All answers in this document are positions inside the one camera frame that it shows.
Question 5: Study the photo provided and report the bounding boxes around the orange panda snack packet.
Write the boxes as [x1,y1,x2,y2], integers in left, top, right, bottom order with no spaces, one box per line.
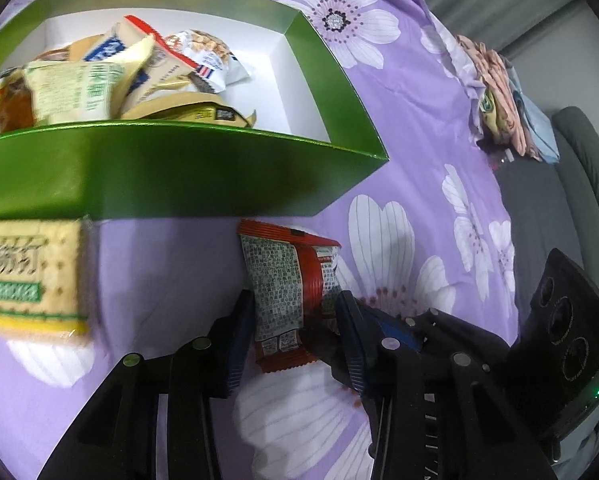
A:
[0,67,36,139]

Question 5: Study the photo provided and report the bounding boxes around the white blue red-edged packet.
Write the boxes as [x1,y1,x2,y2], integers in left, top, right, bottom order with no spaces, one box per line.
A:
[80,15,201,107]

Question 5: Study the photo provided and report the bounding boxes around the green cardboard box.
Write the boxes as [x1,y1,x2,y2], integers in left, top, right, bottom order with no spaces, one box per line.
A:
[0,0,389,221]

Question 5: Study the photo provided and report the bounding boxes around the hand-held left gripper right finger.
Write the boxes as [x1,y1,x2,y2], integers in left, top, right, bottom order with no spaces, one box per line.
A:
[334,290,555,480]

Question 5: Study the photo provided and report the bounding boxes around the tan cake packet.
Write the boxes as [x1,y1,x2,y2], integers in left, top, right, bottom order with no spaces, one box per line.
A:
[122,91,259,129]

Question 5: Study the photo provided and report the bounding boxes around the grey sofa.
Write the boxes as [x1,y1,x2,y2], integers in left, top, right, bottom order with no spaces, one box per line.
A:
[494,106,599,341]

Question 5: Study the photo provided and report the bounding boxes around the yellow green cracker packet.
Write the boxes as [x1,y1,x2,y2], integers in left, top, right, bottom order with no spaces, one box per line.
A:
[0,217,94,347]

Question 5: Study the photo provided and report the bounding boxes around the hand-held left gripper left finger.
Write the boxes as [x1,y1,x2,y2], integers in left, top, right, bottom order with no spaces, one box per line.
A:
[38,290,256,480]

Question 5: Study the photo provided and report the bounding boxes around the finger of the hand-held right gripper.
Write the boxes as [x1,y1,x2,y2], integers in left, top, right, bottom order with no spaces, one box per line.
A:
[302,327,357,391]
[362,307,517,366]

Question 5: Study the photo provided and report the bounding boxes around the clear white peanut packet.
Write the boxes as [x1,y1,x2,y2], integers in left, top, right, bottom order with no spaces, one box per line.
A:
[164,30,253,93]

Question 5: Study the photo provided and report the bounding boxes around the pale green snack packet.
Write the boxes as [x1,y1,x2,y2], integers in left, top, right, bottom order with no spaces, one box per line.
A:
[22,37,156,126]

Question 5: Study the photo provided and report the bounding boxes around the pile of folded clothes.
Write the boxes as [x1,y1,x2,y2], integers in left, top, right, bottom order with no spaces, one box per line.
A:
[454,35,561,162]

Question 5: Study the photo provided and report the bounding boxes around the red grey snack packet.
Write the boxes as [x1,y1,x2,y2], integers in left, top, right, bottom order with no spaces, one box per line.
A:
[237,219,342,374]

